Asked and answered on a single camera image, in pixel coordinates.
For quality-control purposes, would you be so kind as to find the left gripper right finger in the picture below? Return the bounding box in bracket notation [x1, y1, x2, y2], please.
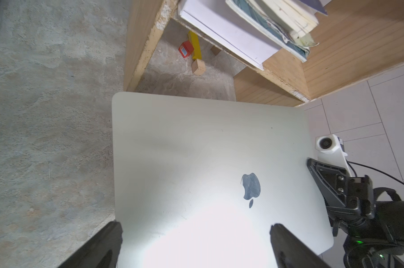
[269, 224, 330, 268]

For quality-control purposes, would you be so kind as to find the silver laptop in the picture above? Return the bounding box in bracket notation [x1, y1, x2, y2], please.
[112, 92, 334, 268]

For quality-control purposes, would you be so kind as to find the yellow toy block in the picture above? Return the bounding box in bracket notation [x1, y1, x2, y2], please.
[188, 31, 202, 60]

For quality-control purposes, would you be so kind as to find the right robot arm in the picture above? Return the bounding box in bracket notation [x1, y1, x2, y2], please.
[307, 159, 404, 268]

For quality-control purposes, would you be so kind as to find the wooden toy cube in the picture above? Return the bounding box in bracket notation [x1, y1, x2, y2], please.
[191, 59, 206, 76]

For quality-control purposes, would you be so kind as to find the wooden two-tier shelf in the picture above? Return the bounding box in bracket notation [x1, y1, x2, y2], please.
[124, 1, 404, 107]

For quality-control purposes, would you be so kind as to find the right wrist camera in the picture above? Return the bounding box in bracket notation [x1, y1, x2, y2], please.
[315, 134, 353, 176]

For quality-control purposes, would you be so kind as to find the red toy block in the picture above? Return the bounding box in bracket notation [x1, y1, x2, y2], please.
[178, 40, 194, 58]

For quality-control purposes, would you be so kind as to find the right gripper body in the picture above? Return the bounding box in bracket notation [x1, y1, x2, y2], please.
[335, 175, 376, 221]

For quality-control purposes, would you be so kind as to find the colourful illustrated book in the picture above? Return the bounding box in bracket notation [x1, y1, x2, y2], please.
[226, 0, 319, 63]

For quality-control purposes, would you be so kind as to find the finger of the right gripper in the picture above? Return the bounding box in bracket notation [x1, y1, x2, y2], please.
[306, 158, 352, 209]

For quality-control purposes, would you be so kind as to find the white book stack bottom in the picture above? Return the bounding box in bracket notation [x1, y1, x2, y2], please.
[178, 0, 281, 70]

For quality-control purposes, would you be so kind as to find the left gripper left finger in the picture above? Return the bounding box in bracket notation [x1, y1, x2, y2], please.
[59, 221, 123, 268]

